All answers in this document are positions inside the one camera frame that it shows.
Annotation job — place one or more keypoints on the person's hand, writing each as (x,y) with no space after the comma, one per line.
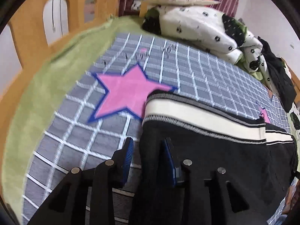
(292,197)

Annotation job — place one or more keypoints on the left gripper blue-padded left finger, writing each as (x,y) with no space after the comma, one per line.
(122,161)

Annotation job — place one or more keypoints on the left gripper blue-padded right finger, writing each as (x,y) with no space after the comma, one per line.
(171,162)

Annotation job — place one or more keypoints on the black clothes pile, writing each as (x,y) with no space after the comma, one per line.
(280,79)

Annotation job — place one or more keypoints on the grey checked bed sheet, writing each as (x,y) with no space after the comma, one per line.
(72,140)

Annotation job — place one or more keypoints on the green fuzzy blanket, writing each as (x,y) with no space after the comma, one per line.
(43,95)

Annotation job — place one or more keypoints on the wooden bed frame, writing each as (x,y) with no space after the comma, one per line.
(30,39)

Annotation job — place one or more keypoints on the black pants with white stripe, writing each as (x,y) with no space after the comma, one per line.
(232,170)

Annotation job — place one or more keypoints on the white patterned quilt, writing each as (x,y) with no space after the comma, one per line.
(212,30)

